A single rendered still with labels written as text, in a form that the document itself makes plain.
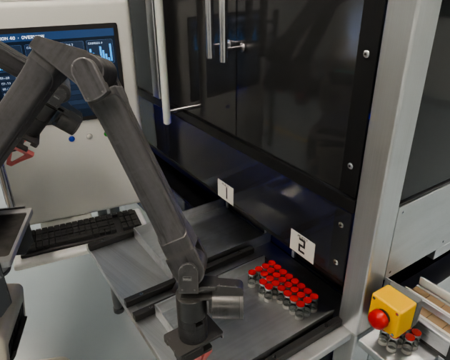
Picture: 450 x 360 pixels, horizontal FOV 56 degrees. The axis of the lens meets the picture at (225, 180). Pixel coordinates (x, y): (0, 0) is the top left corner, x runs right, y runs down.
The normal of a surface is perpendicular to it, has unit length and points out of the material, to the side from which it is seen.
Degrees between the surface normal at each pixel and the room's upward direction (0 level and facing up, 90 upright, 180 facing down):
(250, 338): 0
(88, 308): 0
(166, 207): 72
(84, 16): 90
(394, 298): 0
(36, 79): 81
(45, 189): 90
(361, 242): 90
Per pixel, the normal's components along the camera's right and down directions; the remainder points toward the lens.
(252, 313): 0.00, -0.89
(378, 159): -0.83, 0.26
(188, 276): -0.04, 0.18
